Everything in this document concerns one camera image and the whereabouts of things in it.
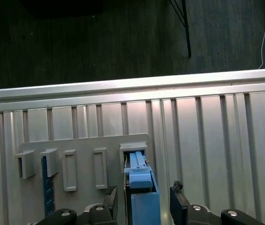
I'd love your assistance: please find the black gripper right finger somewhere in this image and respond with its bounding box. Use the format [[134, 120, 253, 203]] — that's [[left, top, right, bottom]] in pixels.
[[169, 180, 264, 225]]

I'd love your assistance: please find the grey plastic parts rack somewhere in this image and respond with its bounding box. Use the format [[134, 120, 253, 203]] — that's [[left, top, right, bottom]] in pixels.
[[15, 133, 158, 225]]

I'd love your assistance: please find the hard disk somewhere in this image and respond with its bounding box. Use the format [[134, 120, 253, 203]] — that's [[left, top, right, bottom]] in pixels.
[[122, 150, 162, 225]]

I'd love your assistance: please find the blue loose RAM stick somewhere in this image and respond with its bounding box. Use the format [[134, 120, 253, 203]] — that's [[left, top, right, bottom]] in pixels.
[[42, 156, 56, 218]]

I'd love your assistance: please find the black tripod stand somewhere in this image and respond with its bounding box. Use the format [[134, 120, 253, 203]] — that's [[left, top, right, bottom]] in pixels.
[[169, 0, 192, 58]]

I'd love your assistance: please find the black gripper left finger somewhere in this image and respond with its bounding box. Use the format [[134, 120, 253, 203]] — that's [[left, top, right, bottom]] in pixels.
[[37, 186, 119, 225]]

